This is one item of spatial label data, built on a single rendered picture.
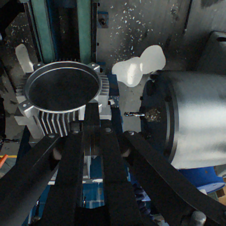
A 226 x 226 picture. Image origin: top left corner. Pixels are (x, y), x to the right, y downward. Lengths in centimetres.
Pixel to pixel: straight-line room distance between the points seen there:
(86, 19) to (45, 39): 10
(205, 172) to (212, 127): 185
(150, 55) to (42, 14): 35
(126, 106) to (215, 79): 42
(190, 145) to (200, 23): 39
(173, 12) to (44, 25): 35
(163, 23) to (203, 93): 27
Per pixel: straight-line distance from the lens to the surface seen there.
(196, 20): 60
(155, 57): 61
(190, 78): 39
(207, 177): 218
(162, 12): 55
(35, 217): 34
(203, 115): 36
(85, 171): 44
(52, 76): 44
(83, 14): 40
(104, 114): 35
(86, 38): 42
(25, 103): 34
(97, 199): 57
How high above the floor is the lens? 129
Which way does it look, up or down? 39 degrees down
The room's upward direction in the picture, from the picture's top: 174 degrees clockwise
